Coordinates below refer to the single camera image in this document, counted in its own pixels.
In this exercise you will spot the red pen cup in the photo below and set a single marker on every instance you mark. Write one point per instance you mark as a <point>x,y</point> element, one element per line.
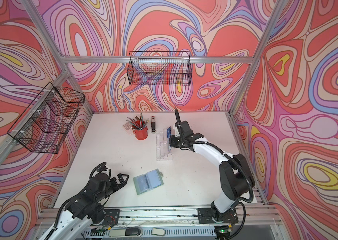
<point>141,134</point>

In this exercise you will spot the blue VIP card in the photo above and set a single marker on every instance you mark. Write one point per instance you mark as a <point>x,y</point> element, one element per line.
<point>169,132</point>

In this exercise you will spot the black wire basket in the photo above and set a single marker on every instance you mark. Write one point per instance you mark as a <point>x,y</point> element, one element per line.
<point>44,125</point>
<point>160,68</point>

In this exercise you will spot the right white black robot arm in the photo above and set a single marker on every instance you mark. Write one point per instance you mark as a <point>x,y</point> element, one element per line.
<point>236,178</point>

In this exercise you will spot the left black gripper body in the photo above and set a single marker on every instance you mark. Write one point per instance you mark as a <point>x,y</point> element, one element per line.
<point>110,188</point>

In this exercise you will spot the pink calculator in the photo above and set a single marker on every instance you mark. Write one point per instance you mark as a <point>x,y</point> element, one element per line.
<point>128,126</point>

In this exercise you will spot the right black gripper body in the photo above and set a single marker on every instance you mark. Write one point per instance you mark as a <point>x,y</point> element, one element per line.
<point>178,142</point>

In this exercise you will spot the mint green card wallet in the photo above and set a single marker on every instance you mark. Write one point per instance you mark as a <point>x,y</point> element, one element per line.
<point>148,181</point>

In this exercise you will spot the clear acrylic card holder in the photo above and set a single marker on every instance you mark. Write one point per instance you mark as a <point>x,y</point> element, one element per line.
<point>164,150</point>

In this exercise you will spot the back black wire basket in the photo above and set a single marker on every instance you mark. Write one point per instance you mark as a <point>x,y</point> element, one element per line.
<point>160,68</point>

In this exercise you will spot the left black wire basket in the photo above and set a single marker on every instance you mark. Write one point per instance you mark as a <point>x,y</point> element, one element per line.
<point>44,125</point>

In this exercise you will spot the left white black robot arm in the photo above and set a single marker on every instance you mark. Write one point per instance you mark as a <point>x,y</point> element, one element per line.
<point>84,209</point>

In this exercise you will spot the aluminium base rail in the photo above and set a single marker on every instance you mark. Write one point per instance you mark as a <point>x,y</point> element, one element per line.
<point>253,222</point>

